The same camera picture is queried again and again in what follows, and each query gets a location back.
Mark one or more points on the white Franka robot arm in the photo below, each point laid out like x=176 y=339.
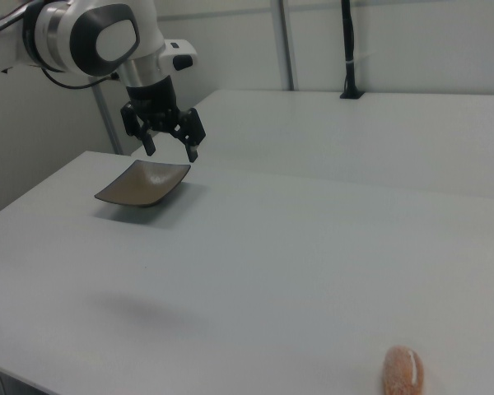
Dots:
x=66 y=33

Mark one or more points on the square brown ceramic plate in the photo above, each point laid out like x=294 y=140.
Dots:
x=144 y=185

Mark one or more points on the short aluminium frame post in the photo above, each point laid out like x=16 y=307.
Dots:
x=107 y=119

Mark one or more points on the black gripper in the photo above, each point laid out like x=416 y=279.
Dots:
x=152 y=98

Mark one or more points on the orange bread roll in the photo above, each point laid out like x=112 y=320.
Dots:
x=401 y=372

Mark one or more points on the tall aluminium frame post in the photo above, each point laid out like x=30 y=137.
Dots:
x=286 y=45

